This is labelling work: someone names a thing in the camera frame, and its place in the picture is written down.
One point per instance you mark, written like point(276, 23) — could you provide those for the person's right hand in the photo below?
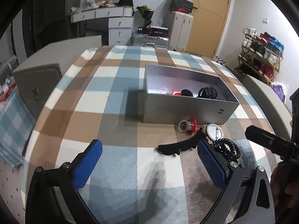
point(280, 184)

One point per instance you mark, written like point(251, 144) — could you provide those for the round pin badge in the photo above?
point(214, 132)

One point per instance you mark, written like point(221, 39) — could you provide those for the grey storage cabinet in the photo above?
point(37, 76)

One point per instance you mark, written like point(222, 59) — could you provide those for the wooden door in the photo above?
point(209, 19)

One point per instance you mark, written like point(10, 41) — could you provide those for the stacked shoe boxes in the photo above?
point(184, 6)

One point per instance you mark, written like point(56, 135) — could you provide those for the dark tall refrigerator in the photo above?
point(45, 22)

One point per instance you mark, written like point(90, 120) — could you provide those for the black curved hair clip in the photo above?
point(176, 148)

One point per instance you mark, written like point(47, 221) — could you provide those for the shoe rack with shoes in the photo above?
point(260, 57)

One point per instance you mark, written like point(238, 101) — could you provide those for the silver rectangular storage box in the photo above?
point(213, 101)

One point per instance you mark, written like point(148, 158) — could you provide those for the white upright suitcase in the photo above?
point(179, 25)

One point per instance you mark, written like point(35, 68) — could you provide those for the white drawer desk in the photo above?
point(119, 22)

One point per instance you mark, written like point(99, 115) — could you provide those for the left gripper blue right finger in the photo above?
point(248, 187)

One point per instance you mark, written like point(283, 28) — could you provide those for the black hair claw clip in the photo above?
point(186, 93)

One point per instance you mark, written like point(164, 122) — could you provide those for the checkered tablecloth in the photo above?
point(100, 97)

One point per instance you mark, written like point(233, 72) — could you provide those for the grey bench right side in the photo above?
point(274, 109)

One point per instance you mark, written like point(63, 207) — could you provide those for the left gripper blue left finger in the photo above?
point(52, 189)

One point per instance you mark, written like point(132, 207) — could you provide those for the silver hard suitcase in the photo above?
point(147, 41)

